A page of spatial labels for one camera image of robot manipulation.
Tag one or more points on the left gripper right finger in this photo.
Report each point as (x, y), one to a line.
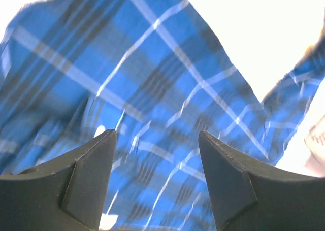
(247, 194)

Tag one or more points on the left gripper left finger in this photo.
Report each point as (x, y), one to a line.
(65, 193)

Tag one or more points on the blue plaid long sleeve shirt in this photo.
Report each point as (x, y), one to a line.
(156, 73)

